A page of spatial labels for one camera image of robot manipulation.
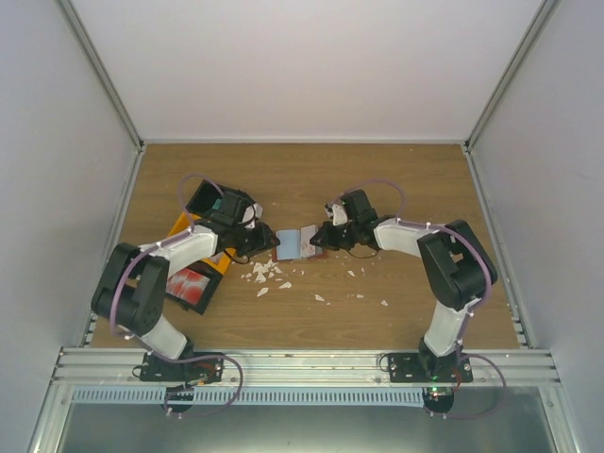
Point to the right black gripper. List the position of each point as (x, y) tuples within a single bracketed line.
[(327, 242)]

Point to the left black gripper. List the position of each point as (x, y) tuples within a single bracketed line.
[(263, 241)]

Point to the white VIP card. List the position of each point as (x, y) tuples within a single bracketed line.
[(307, 249)]

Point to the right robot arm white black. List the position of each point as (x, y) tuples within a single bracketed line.
[(460, 273)]

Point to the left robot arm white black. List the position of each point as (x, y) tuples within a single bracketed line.
[(131, 290)]

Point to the orange bin with white cards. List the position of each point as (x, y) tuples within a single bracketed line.
[(219, 262)]

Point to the black bin with teal cards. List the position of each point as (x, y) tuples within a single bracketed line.
[(212, 200)]

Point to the black bin with red cards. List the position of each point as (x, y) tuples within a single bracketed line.
[(215, 280)]

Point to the red cards stack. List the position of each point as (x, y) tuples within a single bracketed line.
[(187, 286)]

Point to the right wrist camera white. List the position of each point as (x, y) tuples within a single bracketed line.
[(336, 214)]

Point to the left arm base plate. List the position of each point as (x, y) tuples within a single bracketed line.
[(154, 369)]

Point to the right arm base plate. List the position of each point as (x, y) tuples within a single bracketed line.
[(416, 367)]

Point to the grey slotted cable duct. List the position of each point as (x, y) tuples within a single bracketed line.
[(254, 396)]

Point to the aluminium front rail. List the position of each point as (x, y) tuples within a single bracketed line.
[(313, 368)]

